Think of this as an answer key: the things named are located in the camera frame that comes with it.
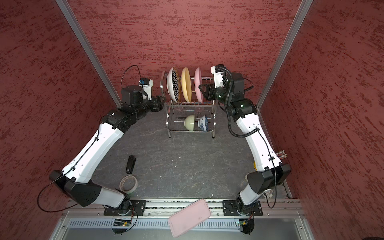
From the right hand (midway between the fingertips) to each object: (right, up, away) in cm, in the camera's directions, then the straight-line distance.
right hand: (201, 88), depth 69 cm
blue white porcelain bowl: (+2, -17, +24) cm, 30 cm away
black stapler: (-42, -41, +18) cm, 62 cm away
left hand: (-20, -5, +3) cm, 21 cm away
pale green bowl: (-7, -17, +24) cm, 30 cm away
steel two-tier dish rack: (-17, -10, +35) cm, 40 cm away
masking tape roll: (-41, -51, +13) cm, 67 cm away
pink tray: (-6, -62, +1) cm, 62 cm away
